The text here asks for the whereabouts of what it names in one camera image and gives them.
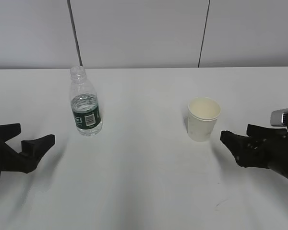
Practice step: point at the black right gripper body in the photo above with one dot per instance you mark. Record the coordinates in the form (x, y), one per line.
(277, 155)

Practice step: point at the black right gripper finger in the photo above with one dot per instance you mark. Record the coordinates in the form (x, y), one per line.
(264, 130)
(248, 151)

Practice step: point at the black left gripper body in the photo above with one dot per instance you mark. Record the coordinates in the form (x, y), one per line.
(9, 158)

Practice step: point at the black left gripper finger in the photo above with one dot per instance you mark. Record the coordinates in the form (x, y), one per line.
(32, 151)
(9, 131)

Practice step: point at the white paper cup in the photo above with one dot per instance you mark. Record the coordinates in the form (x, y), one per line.
(203, 113)

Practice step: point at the clear water bottle green label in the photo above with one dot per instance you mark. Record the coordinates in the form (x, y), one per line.
(84, 103)

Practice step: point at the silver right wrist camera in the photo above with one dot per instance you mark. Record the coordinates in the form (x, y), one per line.
(279, 118)

